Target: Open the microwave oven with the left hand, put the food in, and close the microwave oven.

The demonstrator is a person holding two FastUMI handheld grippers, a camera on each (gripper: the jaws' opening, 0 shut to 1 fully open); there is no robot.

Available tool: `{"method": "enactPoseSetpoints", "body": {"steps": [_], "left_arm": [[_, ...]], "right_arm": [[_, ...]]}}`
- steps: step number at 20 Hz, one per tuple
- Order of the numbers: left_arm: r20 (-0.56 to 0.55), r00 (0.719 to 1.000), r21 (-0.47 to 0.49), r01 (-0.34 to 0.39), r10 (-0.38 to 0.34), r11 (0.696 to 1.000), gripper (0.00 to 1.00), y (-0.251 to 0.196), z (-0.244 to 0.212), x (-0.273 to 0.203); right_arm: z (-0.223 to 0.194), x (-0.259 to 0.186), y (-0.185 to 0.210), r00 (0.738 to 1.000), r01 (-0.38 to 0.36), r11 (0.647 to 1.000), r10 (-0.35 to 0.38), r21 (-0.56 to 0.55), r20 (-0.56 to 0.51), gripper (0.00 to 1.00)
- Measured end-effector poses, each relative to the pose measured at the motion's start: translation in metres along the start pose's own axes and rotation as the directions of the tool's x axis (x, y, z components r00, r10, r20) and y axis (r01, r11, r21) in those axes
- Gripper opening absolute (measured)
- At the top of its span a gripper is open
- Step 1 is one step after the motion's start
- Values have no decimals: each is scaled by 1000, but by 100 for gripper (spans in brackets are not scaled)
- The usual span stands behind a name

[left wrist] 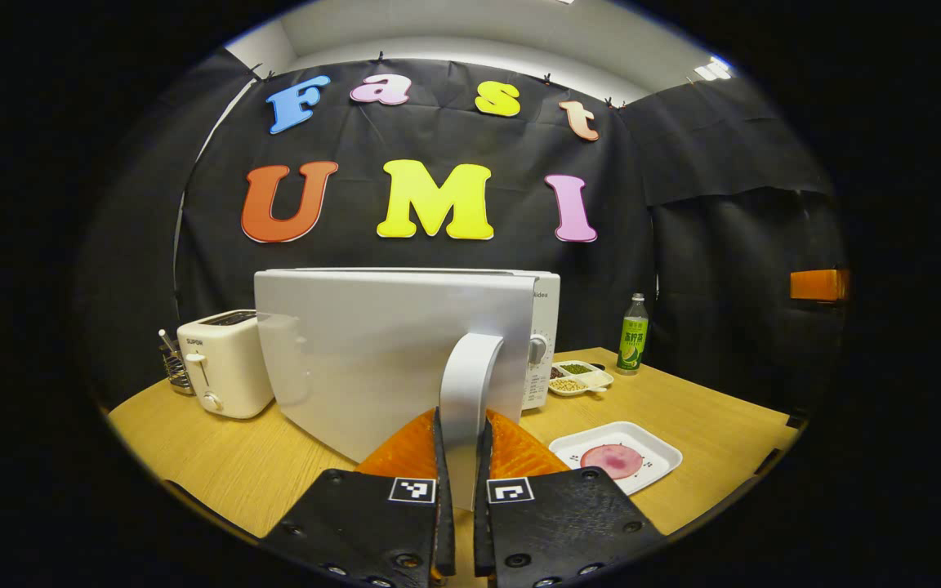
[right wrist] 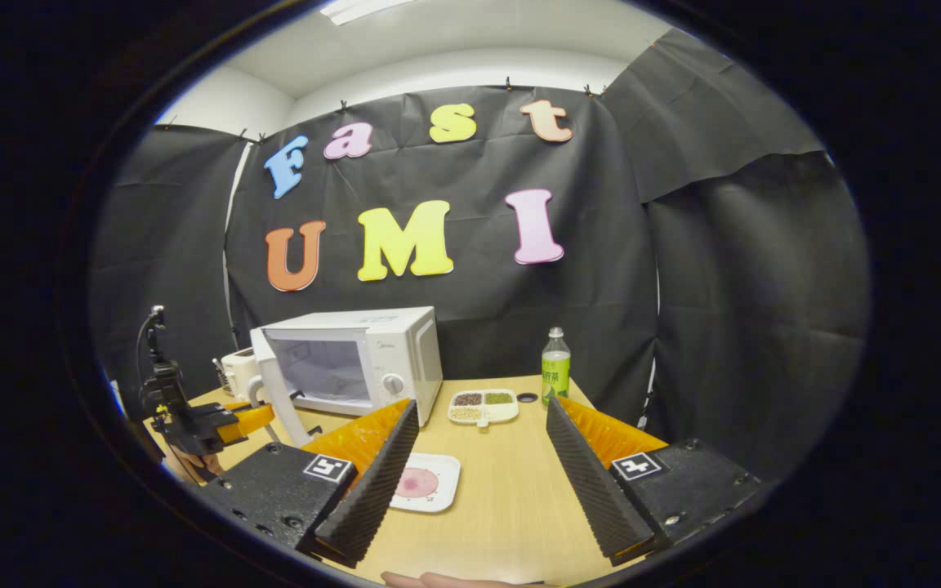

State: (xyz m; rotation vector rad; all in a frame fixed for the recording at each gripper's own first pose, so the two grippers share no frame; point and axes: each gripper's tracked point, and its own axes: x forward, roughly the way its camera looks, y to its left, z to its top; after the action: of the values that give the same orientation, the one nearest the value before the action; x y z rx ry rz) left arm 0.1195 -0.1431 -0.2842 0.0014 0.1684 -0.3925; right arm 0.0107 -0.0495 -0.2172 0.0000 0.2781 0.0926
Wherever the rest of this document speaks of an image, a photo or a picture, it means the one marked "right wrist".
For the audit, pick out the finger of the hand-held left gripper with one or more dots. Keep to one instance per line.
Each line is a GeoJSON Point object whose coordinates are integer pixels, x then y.
{"type": "Point", "coordinates": [254, 418]}

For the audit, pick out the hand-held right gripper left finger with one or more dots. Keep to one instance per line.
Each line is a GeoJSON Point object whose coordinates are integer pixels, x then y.
{"type": "Point", "coordinates": [372, 498]}

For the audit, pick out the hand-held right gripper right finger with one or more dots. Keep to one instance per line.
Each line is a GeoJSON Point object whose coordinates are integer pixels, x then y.
{"type": "Point", "coordinates": [593, 490]}

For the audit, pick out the white plate with pink food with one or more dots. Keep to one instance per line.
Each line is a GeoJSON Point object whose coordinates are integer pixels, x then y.
{"type": "Point", "coordinates": [431, 483]}

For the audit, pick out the white microwave oven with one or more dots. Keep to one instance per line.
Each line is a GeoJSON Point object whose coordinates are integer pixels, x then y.
{"type": "Point", "coordinates": [413, 343]}

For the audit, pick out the white toaster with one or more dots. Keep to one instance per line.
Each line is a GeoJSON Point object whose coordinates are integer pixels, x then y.
{"type": "Point", "coordinates": [238, 371]}

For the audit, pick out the green drink bottle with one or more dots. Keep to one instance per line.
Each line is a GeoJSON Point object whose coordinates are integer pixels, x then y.
{"type": "Point", "coordinates": [555, 371]}

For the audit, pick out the white divided tray of beans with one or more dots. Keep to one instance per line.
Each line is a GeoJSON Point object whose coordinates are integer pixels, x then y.
{"type": "Point", "coordinates": [483, 407]}

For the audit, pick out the black backdrop cloth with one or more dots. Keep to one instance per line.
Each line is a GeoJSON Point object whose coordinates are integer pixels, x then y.
{"type": "Point", "coordinates": [479, 171]}

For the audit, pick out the long ceiling light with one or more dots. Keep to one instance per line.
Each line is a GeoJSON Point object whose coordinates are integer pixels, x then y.
{"type": "Point", "coordinates": [356, 8]}

